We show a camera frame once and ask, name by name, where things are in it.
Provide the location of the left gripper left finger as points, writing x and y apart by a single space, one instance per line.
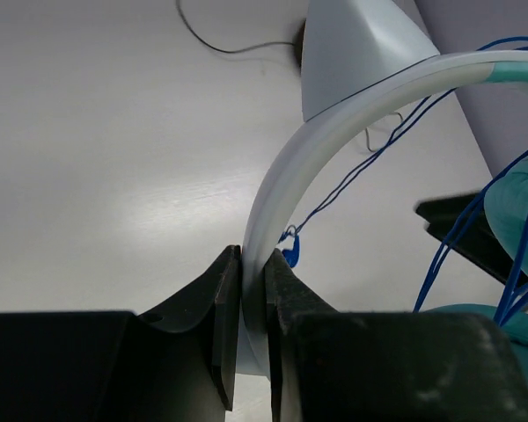
174 362

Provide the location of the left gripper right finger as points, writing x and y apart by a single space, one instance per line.
327 365

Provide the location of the teal cat-ear headphones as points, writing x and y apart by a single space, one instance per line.
361 61

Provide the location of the brown silver headphones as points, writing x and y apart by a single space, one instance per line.
297 45

